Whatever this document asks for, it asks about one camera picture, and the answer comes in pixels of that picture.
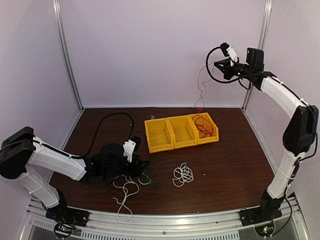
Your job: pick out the aluminium corner post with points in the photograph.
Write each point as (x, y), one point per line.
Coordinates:
(65, 53)
(258, 56)

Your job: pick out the right circuit board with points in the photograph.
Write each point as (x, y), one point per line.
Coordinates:
(265, 230)

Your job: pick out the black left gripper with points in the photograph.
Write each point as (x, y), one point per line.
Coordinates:
(136, 167)

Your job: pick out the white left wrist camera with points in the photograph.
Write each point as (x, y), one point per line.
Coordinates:
(130, 146)

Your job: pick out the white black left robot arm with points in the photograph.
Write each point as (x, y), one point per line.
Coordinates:
(23, 150)

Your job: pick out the aluminium left corner post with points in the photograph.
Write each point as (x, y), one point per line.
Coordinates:
(65, 53)

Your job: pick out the left circuit board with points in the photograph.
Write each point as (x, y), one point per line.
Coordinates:
(62, 230)

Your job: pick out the yellow bin middle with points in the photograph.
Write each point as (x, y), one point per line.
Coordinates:
(184, 131)

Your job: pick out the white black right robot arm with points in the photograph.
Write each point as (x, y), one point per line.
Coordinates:
(300, 133)

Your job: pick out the yellow bin right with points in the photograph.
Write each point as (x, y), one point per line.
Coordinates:
(206, 129)

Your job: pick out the yellow bin left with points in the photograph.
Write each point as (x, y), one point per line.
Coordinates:
(159, 135)

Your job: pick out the yellow bin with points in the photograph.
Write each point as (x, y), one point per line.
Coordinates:
(206, 129)
(184, 131)
(159, 135)

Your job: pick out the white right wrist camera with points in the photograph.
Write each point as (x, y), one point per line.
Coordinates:
(229, 52)

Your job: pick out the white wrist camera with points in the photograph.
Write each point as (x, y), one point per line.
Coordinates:
(130, 146)
(229, 52)

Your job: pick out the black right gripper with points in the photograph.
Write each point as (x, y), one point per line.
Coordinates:
(226, 69)

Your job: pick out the circuit board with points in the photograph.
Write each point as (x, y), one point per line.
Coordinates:
(62, 230)
(265, 230)

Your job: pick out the aluminium right corner post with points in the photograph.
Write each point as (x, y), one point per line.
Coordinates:
(258, 56)

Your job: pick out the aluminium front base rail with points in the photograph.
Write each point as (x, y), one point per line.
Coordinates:
(221, 225)

